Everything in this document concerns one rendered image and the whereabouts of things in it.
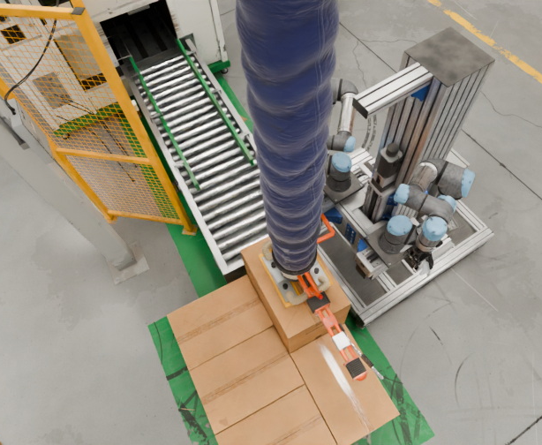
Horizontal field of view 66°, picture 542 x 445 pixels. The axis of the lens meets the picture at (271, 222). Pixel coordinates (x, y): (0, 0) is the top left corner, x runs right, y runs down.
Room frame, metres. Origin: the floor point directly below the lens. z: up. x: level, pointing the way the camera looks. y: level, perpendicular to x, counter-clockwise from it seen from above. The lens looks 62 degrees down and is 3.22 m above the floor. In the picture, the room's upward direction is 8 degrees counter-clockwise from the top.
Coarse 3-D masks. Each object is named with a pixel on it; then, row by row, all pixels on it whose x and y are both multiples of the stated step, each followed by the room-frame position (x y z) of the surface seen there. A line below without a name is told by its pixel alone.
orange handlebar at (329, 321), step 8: (328, 224) 1.03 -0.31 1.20; (320, 240) 0.94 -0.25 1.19; (304, 288) 0.69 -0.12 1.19; (320, 312) 0.56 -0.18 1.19; (328, 312) 0.55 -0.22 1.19; (328, 320) 0.51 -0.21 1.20; (328, 328) 0.47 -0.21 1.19; (336, 328) 0.47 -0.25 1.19; (344, 352) 0.35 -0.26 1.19; (352, 352) 0.35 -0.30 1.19
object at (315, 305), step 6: (312, 294) 0.64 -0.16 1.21; (324, 294) 0.64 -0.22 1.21; (306, 300) 0.62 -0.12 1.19; (312, 300) 0.62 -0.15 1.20; (318, 300) 0.61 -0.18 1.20; (324, 300) 0.61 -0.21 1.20; (312, 306) 0.59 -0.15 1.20; (318, 306) 0.58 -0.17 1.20; (324, 306) 0.58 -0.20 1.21; (312, 312) 0.57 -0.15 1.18
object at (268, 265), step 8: (264, 264) 0.90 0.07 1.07; (272, 264) 0.88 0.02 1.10; (272, 280) 0.80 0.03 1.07; (288, 280) 0.78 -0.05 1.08; (280, 288) 0.75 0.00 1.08; (288, 288) 0.74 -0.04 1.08; (296, 288) 0.74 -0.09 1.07; (280, 296) 0.70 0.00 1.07; (296, 296) 0.69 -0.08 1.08; (288, 304) 0.65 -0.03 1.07
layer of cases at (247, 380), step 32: (224, 288) 0.98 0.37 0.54; (192, 320) 0.80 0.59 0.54; (224, 320) 0.77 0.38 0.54; (256, 320) 0.74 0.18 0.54; (192, 352) 0.59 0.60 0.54; (224, 352) 0.56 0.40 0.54; (256, 352) 0.54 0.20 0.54; (288, 352) 0.51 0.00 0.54; (320, 352) 0.48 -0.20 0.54; (224, 384) 0.37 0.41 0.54; (256, 384) 0.35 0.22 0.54; (288, 384) 0.33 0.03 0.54; (320, 384) 0.30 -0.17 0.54; (352, 384) 0.28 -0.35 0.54; (224, 416) 0.20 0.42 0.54; (256, 416) 0.18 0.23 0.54; (288, 416) 0.15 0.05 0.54; (320, 416) 0.13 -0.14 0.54; (352, 416) 0.11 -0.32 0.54; (384, 416) 0.09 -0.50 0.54
